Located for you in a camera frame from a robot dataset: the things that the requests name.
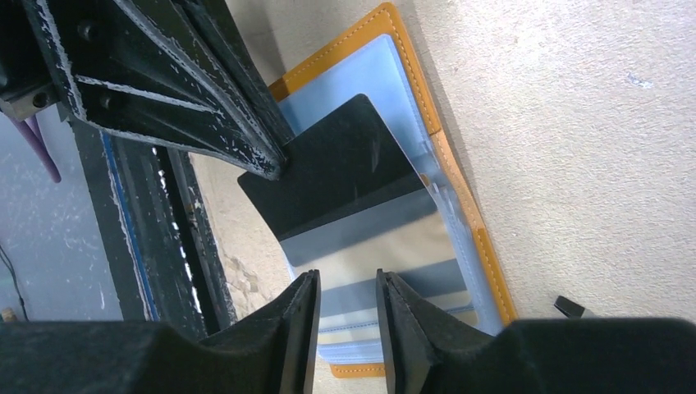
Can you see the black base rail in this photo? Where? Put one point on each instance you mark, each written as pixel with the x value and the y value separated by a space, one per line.
pixel 162 255

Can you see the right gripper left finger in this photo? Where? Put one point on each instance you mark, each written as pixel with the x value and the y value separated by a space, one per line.
pixel 270 351

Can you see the yellow black screwdriver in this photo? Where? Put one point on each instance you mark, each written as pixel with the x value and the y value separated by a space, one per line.
pixel 571 309

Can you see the mustard yellow card holder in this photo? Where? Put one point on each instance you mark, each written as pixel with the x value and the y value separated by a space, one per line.
pixel 446 256

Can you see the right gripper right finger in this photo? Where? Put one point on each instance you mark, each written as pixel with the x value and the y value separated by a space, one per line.
pixel 426 350

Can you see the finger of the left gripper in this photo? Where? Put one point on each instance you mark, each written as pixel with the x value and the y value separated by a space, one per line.
pixel 213 21
pixel 138 70

